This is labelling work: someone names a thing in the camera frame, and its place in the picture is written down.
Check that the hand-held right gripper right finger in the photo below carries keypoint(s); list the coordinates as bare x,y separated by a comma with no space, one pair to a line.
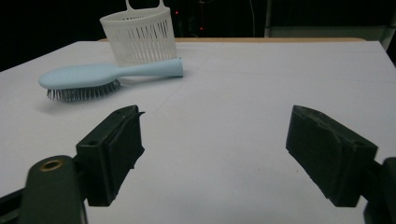
330,158

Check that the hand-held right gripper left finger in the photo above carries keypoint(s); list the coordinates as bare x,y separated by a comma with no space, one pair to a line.
106,155

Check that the light blue rice paddle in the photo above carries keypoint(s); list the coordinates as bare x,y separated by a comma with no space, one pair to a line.
77,76

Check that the white plastic slotted basket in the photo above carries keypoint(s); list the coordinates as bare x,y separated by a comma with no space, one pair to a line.
140,37

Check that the white table mat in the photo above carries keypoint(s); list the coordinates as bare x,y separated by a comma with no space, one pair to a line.
218,109

